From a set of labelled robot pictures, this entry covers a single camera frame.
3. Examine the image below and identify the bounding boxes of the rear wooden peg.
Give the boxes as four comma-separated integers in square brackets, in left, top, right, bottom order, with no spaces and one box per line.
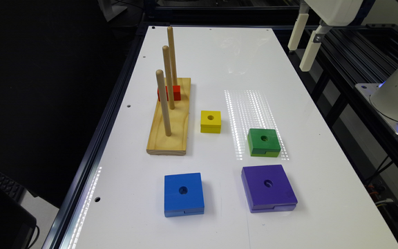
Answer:
[167,26,178,86]

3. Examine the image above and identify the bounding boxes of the green wooden block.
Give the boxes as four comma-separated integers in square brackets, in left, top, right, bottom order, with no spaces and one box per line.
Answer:
[247,128,281,157]

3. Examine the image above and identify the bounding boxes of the blue wooden block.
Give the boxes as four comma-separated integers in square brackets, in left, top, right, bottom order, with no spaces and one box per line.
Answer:
[164,173,205,217]

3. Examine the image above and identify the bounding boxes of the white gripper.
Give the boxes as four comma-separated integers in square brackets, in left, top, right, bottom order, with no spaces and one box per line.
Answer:
[287,0,363,72]

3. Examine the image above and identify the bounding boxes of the black monitor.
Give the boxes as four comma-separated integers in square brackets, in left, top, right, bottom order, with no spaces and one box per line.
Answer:
[0,189,37,249]

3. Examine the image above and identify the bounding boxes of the middle wooden peg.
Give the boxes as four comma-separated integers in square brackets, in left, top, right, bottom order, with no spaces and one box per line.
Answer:
[162,46,175,110]

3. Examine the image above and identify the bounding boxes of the black aluminium frame rail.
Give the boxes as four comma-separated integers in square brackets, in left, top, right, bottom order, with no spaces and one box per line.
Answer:
[42,22,151,249]

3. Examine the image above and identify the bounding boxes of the front wooden peg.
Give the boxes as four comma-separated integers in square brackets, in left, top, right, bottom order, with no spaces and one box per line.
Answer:
[155,69,171,136]

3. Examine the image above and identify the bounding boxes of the yellow wooden block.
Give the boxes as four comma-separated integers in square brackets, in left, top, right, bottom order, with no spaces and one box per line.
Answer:
[200,111,222,133]

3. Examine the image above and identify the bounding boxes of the wooden peg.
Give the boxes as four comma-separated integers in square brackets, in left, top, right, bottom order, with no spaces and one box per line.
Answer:
[167,26,178,86]
[155,69,171,136]
[162,46,175,110]

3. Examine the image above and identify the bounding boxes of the purple wooden block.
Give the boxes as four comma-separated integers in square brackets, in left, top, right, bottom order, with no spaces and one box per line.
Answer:
[241,165,298,213]

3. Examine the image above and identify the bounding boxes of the red wooden block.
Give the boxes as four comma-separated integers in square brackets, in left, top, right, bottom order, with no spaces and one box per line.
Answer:
[158,86,181,101]

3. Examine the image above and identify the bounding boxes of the wooden peg base board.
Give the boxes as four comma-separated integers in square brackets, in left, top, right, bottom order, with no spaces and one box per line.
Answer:
[146,77,191,156]

